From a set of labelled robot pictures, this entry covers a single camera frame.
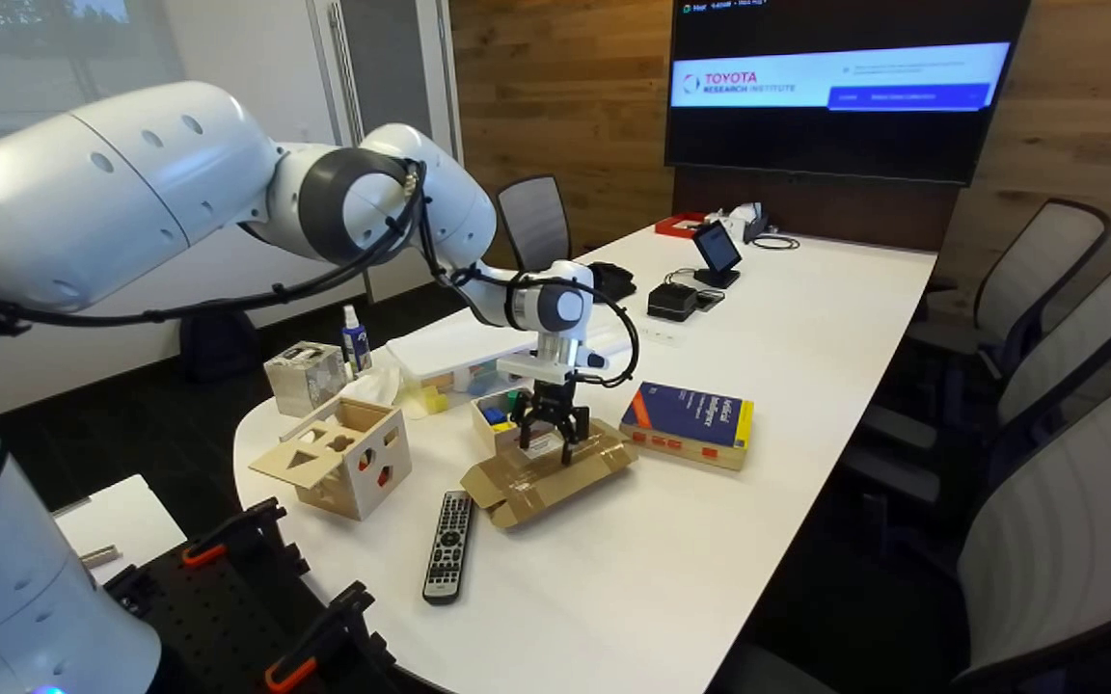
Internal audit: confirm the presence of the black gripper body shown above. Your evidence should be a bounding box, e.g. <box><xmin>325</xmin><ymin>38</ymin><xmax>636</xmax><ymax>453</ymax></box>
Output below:
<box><xmin>514</xmin><ymin>383</ymin><xmax>592</xmax><ymax>434</ymax></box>

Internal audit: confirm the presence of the brown cardboard box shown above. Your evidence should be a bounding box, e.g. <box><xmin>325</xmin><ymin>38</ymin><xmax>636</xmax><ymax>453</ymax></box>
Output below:
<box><xmin>465</xmin><ymin>419</ymin><xmax>636</xmax><ymax>533</ymax></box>

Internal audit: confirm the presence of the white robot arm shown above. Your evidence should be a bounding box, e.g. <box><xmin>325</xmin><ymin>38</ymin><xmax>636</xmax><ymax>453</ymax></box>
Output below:
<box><xmin>0</xmin><ymin>82</ymin><xmax>592</xmax><ymax>694</ymax></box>

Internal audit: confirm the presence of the wooden shape sorter box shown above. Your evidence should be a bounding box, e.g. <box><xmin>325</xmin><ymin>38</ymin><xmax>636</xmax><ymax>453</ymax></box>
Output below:
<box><xmin>253</xmin><ymin>397</ymin><xmax>415</xmax><ymax>522</ymax></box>

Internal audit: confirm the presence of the small beige cube box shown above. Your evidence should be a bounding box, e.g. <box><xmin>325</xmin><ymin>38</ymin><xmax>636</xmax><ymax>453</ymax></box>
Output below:
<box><xmin>262</xmin><ymin>338</ymin><xmax>349</xmax><ymax>416</ymax></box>

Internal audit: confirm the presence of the clear plastic container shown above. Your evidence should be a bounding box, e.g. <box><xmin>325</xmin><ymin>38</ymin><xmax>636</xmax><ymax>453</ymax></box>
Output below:
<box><xmin>382</xmin><ymin>329</ymin><xmax>533</xmax><ymax>411</ymax></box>

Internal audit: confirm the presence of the black headset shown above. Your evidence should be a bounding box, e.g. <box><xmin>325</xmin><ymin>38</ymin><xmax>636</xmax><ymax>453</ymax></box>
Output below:
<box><xmin>592</xmin><ymin>263</ymin><xmax>636</xmax><ymax>306</ymax></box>

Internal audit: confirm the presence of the blue and yellow book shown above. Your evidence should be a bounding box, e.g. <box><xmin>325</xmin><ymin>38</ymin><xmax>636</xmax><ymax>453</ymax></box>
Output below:
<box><xmin>623</xmin><ymin>383</ymin><xmax>758</xmax><ymax>470</ymax></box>

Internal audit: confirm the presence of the black square device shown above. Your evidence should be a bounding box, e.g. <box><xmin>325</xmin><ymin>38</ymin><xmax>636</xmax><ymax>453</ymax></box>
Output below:
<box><xmin>650</xmin><ymin>280</ymin><xmax>698</xmax><ymax>318</ymax></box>

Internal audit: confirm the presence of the black remote control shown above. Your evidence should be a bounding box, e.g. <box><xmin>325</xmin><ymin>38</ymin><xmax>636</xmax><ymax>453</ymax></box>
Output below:
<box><xmin>421</xmin><ymin>491</ymin><xmax>474</xmax><ymax>605</ymax></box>

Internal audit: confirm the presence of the grey chair behind table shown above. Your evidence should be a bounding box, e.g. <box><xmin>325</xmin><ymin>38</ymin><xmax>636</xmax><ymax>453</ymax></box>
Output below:
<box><xmin>499</xmin><ymin>173</ymin><xmax>570</xmax><ymax>268</ymax></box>

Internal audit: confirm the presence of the blue spray bottle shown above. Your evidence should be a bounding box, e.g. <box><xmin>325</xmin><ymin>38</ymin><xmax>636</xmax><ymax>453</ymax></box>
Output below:
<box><xmin>340</xmin><ymin>306</ymin><xmax>371</xmax><ymax>372</ymax></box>

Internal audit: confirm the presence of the red flat object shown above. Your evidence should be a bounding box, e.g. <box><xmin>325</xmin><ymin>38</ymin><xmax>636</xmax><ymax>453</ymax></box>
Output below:
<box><xmin>658</xmin><ymin>214</ymin><xmax>707</xmax><ymax>238</ymax></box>

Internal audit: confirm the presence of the small tablet on stand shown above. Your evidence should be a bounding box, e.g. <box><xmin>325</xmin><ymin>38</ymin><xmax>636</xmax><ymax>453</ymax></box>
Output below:
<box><xmin>694</xmin><ymin>225</ymin><xmax>740</xmax><ymax>288</ymax></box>

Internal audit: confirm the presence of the black clamp orange tip right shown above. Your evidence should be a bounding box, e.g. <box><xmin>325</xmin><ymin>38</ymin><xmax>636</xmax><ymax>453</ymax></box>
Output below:
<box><xmin>262</xmin><ymin>583</ymin><xmax>371</xmax><ymax>694</ymax></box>

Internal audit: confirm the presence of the black clamp orange tip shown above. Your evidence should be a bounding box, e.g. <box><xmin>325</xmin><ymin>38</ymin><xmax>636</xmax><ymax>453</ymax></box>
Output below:
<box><xmin>183</xmin><ymin>496</ymin><xmax>286</xmax><ymax>567</ymax></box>
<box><xmin>262</xmin><ymin>583</ymin><xmax>371</xmax><ymax>694</ymax></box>

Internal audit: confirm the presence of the black clamp orange tip left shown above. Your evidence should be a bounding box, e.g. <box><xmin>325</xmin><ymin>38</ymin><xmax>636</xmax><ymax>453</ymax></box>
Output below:
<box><xmin>183</xmin><ymin>496</ymin><xmax>286</xmax><ymax>567</ymax></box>

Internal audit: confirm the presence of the black backpack on floor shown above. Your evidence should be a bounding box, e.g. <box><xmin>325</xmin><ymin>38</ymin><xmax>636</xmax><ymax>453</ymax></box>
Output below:
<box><xmin>183</xmin><ymin>308</ymin><xmax>260</xmax><ymax>383</ymax></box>

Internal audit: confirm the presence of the grey office chair middle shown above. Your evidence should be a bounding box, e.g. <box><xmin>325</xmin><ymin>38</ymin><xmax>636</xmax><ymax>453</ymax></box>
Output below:
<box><xmin>842</xmin><ymin>272</ymin><xmax>1111</xmax><ymax>511</ymax></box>

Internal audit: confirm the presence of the grey office chair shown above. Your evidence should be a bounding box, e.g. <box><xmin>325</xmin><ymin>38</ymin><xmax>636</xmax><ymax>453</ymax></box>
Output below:
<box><xmin>842</xmin><ymin>272</ymin><xmax>1111</xmax><ymax>511</ymax></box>
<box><xmin>906</xmin><ymin>196</ymin><xmax>1111</xmax><ymax>372</ymax></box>
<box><xmin>709</xmin><ymin>392</ymin><xmax>1111</xmax><ymax>694</ymax></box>

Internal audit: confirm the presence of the white door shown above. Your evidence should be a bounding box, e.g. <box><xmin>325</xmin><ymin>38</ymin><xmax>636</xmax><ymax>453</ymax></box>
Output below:
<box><xmin>308</xmin><ymin>0</ymin><xmax>465</xmax><ymax>153</ymax></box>

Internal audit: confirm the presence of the white side table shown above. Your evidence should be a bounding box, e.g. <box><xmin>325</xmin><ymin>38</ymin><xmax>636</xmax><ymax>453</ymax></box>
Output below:
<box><xmin>56</xmin><ymin>475</ymin><xmax>184</xmax><ymax>583</ymax></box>

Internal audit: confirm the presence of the grey office chair far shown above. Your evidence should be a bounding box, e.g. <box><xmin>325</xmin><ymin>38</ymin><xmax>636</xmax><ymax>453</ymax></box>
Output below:
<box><xmin>906</xmin><ymin>196</ymin><xmax>1111</xmax><ymax>372</ymax></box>

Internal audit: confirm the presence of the grey office chair near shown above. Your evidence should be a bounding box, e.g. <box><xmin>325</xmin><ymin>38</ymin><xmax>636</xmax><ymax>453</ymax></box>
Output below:
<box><xmin>709</xmin><ymin>392</ymin><xmax>1111</xmax><ymax>694</ymax></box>

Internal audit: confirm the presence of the wall mounted tv screen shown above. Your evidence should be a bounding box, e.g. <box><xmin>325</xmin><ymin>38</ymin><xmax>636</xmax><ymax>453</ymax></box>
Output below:
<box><xmin>665</xmin><ymin>0</ymin><xmax>1032</xmax><ymax>185</ymax></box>

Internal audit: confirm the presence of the wall whiteboard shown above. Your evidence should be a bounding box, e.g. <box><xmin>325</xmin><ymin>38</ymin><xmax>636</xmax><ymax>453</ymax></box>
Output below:
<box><xmin>0</xmin><ymin>0</ymin><xmax>183</xmax><ymax>133</ymax></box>

